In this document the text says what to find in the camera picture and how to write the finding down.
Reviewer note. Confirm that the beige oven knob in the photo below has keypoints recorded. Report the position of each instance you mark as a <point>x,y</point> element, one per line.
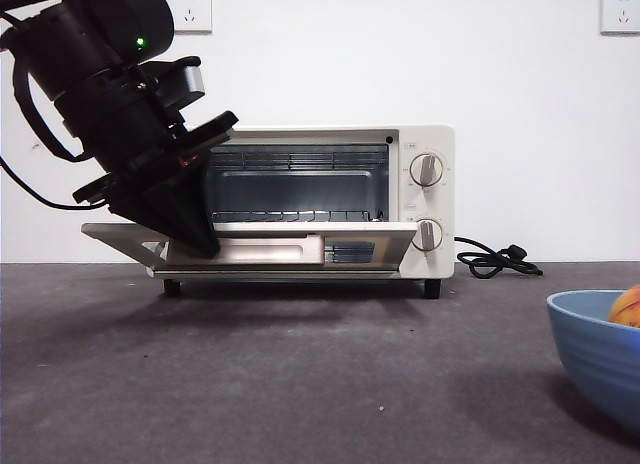
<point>428,169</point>
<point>431,234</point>

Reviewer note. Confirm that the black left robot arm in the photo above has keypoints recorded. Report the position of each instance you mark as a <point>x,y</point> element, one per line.
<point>90,74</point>

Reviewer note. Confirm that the cream white toaster oven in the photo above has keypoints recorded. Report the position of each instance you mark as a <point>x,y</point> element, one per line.
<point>430,269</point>

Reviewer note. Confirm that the blue ribbed bowl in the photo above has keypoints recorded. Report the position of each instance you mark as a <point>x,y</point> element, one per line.
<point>600,364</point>

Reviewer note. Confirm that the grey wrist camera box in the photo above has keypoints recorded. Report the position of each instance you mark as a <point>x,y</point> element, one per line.
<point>192,81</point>

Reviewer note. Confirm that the white wall socket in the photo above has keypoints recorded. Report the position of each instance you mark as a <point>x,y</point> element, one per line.
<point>197,10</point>
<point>621,11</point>

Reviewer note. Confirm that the red apple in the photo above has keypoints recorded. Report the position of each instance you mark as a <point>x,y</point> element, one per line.
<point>627,309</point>

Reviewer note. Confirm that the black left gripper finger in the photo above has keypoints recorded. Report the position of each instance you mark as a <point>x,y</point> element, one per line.
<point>192,204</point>
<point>155,216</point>

